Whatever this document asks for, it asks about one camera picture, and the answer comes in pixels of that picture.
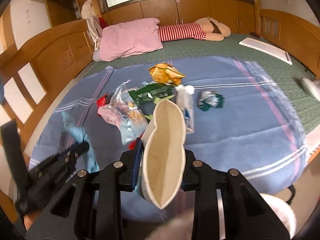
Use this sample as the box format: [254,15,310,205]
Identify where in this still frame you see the dark green snack wrapper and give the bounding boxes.
[127,83,176,106]

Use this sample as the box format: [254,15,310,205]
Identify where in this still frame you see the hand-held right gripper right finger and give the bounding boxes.
[180,150,290,240]

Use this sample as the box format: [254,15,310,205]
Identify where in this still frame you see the crushed white paper cup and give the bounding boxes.
[136,99,187,210]

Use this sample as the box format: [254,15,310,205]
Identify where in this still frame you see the green bed mat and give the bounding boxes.
[67,31,320,136]

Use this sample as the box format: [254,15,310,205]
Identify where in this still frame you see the wooden bunk bed frame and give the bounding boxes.
[0,0,320,220]

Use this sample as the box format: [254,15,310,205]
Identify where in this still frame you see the blue face mask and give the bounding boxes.
[61,111,100,173]

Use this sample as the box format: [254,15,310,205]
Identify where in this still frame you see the black coiled cable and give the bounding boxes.
[286,184,297,206]

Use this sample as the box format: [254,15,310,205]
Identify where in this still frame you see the clear plastic tube package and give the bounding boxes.
[174,86,196,133]

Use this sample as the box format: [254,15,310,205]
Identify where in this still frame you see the pale blue printed plastic bag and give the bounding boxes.
[119,109,150,146]

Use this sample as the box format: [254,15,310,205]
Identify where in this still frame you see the white massager device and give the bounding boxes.
[293,77,320,98]

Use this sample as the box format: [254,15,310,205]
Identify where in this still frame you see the white hanging cloth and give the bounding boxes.
[86,17,105,51]

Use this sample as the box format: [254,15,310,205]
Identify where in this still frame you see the wooden bookshelf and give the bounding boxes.
[71,0,83,21]

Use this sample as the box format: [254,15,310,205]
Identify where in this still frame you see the pink patterned wrapper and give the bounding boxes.
[97,104,122,125]

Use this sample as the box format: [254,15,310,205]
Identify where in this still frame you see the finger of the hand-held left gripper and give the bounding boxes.
[0,119,32,195]
[29,140,90,188]

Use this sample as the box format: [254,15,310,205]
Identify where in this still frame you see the wooden wall cabinets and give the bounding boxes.
[103,0,256,34]

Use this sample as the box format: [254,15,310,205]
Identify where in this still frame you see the teal crumpled wrapper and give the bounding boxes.
[197,90,225,112]

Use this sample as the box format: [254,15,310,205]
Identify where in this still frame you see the white flat board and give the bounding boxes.
[238,37,293,66]

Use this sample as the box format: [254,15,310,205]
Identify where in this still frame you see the pink pillow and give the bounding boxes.
[99,18,164,62]

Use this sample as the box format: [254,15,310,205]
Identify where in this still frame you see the clear crinkled plastic bag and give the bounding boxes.
[109,79,142,112]

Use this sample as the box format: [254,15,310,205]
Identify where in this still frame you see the white stuffed toy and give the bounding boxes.
[81,0,95,20]

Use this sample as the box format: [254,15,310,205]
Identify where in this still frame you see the blue striped blanket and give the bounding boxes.
[29,56,310,220]

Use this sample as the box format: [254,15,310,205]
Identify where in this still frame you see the striped plush toy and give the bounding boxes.
[158,17,232,43]

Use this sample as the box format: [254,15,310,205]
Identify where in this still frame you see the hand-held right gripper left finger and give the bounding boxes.
[26,137,145,240]

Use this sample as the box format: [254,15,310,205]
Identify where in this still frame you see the gold foil wrapper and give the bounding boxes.
[148,62,187,85]

